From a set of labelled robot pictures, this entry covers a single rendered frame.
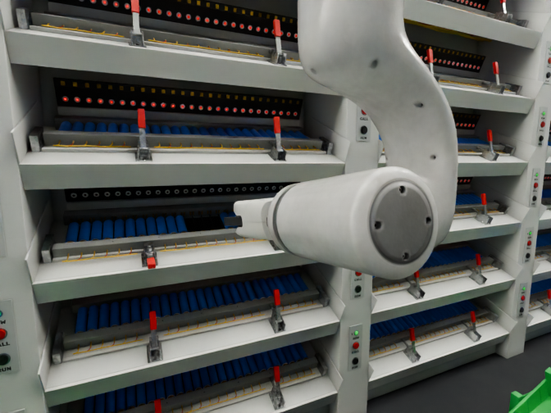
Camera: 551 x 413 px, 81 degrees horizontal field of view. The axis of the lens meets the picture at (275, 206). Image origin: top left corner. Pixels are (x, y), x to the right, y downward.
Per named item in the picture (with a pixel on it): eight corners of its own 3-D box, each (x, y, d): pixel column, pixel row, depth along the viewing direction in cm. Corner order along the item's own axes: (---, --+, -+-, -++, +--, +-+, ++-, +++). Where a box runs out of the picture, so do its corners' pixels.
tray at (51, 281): (338, 260, 79) (348, 227, 74) (36, 304, 54) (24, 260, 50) (302, 216, 94) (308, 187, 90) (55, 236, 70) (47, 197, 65)
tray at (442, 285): (508, 288, 110) (530, 256, 103) (366, 325, 85) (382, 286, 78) (459, 252, 125) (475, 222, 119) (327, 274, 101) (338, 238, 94)
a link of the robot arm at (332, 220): (347, 180, 37) (274, 182, 33) (450, 165, 25) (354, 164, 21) (351, 253, 37) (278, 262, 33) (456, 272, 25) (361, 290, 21)
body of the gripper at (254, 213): (336, 185, 39) (293, 191, 49) (257, 188, 35) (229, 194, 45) (340, 247, 39) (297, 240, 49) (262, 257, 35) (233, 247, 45)
